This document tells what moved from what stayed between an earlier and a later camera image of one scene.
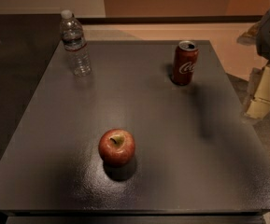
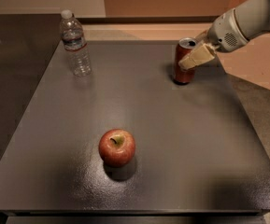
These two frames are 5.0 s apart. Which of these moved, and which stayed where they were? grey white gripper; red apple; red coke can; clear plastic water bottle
Moved: grey white gripper
Stayed: clear plastic water bottle; red apple; red coke can
